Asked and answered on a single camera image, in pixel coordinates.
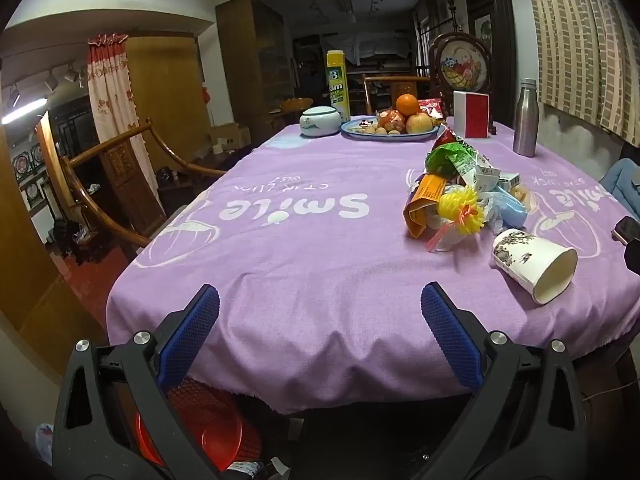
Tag cardboard box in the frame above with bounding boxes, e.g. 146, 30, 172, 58
209, 124, 252, 155

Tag apple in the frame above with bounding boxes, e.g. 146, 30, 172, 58
406, 112, 434, 135

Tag striped curtain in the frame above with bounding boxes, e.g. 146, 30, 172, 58
520, 0, 640, 148

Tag purple printed tablecloth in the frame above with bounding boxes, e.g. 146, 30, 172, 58
105, 115, 640, 416

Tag blue face mask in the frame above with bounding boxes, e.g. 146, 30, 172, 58
482, 190, 531, 233

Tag person's jeans leg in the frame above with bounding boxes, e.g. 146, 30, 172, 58
598, 157, 640, 206

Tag white carton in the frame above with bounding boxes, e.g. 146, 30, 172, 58
457, 152, 501, 193

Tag yellow plastic flower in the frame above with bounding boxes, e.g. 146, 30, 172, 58
438, 185, 487, 236

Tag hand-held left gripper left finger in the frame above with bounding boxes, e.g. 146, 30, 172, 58
52, 284, 236, 480

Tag orange paper packet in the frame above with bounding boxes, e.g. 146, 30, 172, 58
402, 172, 451, 238

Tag floral curtain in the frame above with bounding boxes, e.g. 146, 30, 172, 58
87, 33, 166, 211

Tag white ceramic lidded jar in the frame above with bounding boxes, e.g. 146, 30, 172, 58
299, 106, 342, 137

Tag blue fruit plate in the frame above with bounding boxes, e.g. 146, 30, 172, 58
340, 116, 441, 142

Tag yellow spray can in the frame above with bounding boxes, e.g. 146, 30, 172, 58
326, 50, 352, 123

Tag steel water bottle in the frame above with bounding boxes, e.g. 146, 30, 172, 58
512, 78, 539, 157

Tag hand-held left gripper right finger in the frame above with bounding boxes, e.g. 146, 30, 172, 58
415, 281, 588, 480

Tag green snack packet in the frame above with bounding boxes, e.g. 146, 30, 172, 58
425, 140, 481, 178

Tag red plastic basket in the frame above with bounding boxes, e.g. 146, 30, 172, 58
135, 377, 263, 473

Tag red and white box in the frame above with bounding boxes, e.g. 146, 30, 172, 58
452, 90, 491, 139

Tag carved wooden chair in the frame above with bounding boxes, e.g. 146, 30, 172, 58
362, 75, 432, 116

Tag small red snack packet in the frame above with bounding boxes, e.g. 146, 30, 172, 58
417, 99, 446, 126

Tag wooden armchair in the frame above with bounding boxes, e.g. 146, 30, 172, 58
60, 117, 228, 248

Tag fruit in foam net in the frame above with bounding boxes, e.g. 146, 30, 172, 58
376, 109, 407, 132

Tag dark wooden framed panel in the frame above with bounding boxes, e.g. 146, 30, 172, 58
465, 0, 517, 126

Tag printed paper cup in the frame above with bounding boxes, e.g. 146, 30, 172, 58
491, 228, 579, 306

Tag tall wooden cabinet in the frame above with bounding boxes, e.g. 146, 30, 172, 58
216, 0, 296, 128

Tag round framed embroidery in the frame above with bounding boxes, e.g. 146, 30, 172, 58
428, 31, 495, 98

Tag smartphone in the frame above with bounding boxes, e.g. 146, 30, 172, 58
611, 216, 640, 247

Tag fluorescent tube light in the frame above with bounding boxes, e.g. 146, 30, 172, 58
0, 96, 49, 126

